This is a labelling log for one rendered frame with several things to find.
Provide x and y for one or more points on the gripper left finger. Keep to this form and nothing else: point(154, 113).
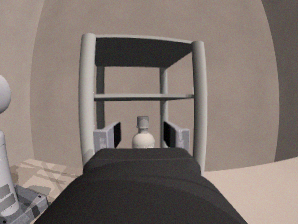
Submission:
point(108, 137)

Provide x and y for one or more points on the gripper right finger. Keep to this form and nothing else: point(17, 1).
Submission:
point(175, 136)

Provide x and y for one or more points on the grey bottle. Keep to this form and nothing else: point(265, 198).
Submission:
point(143, 139)

